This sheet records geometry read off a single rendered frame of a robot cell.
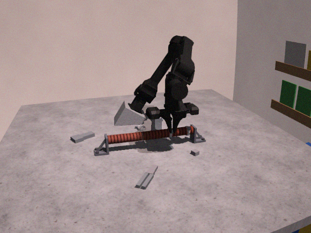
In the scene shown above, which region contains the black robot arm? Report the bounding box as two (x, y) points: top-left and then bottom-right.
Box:
(128, 35), (195, 119)

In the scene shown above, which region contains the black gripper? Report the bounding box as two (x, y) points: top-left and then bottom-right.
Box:
(146, 93), (199, 133)

